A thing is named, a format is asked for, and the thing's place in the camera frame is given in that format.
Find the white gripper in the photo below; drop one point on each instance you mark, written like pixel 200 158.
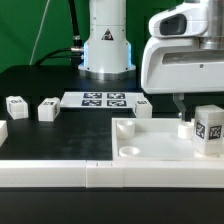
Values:
pixel 178 65

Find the white square tabletop part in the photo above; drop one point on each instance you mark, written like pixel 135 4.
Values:
pixel 163 139

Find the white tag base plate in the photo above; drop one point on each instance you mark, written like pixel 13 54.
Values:
pixel 100 99

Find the white front fence rail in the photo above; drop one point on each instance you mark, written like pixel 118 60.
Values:
pixel 115 174

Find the white fence rail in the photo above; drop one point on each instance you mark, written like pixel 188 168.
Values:
pixel 115 174
pixel 3 131

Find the white left fence rail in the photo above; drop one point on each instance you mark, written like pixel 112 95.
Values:
pixel 3 131

